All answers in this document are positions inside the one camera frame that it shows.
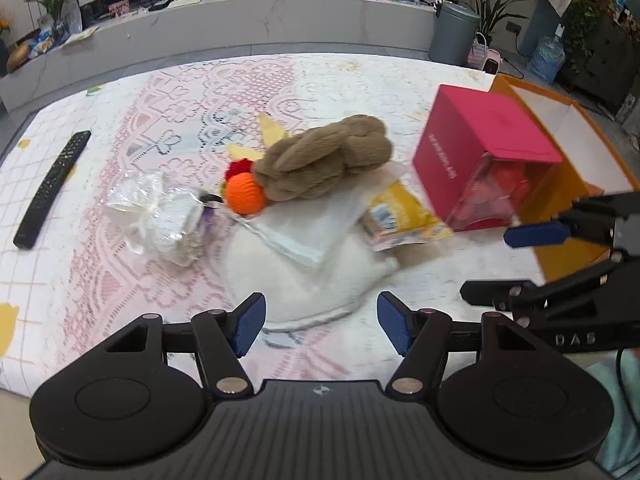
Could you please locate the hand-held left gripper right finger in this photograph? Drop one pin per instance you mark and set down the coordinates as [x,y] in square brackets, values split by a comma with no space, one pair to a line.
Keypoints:
[395,325]

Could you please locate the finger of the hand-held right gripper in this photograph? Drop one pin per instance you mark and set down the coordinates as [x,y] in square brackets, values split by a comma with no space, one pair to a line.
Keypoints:
[492,292]
[537,235]

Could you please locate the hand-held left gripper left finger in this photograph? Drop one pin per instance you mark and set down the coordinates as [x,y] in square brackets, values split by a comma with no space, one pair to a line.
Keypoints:
[247,325]

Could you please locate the cream cloth pouch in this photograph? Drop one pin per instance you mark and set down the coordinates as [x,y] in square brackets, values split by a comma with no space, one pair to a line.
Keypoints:
[270,280]

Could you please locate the orange cardboard box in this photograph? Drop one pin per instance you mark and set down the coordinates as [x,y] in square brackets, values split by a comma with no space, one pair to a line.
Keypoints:
[575,185]

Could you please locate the white cloth bag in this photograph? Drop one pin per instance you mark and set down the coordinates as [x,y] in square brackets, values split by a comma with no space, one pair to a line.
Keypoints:
[305,225]

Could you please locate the yellow snack packet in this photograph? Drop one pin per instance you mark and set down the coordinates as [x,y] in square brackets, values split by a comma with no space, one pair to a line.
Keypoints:
[405,210]

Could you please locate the red lidded clear box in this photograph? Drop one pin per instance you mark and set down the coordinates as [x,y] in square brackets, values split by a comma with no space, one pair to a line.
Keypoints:
[475,135]

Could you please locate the clear plastic packet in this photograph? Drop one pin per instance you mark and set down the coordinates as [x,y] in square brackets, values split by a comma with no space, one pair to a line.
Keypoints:
[165,220]

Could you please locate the brown yarn skein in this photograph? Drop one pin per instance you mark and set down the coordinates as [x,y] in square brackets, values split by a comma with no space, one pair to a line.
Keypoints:
[320,160]

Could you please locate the pink white lace blanket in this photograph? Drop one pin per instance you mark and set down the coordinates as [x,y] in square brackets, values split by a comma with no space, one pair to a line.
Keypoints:
[150,270]

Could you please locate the orange crochet ball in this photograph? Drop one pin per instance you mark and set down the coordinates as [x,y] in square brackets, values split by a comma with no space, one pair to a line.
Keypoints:
[244,195]

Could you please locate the red crochet ball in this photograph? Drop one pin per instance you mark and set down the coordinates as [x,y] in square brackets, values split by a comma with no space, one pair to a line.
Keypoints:
[239,166]

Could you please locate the blue water jug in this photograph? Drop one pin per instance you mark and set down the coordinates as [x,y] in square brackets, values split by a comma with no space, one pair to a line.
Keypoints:
[546,62]

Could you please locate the small pink appliance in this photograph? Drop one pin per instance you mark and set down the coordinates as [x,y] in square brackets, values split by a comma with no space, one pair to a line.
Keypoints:
[492,62]

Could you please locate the dark plant stand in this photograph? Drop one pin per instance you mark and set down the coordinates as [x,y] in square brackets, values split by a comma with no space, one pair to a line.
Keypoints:
[605,70]

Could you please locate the pastel woven bag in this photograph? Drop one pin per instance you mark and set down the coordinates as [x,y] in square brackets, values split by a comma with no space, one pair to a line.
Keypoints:
[479,52]

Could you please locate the grey trash can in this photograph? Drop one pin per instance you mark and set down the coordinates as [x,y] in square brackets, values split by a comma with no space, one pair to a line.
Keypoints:
[452,35]

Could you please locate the tall leafy floor plant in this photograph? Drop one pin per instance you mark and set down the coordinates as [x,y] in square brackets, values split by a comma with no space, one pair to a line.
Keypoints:
[487,15]

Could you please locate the ivy plant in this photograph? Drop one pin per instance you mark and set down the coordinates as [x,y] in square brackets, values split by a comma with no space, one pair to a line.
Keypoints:
[592,10]

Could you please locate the black remote control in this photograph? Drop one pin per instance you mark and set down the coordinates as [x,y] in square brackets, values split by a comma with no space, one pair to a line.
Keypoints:
[52,187]

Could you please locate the grey low cabinet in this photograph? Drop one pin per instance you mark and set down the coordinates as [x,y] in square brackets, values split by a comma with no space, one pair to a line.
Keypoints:
[250,25]

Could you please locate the loose papers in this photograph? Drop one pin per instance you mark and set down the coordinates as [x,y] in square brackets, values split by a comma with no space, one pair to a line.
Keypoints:
[79,36]

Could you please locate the pink card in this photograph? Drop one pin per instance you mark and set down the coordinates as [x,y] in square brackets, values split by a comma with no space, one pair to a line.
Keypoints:
[119,9]

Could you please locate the snack packs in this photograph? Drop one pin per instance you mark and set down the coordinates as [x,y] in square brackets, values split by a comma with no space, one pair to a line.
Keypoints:
[42,42]

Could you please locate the bread loaf bag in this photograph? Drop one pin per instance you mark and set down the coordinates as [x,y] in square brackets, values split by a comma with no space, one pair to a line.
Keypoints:
[19,57]

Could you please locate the green plant in vase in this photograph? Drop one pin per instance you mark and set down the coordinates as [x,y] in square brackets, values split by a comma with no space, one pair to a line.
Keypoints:
[52,7]

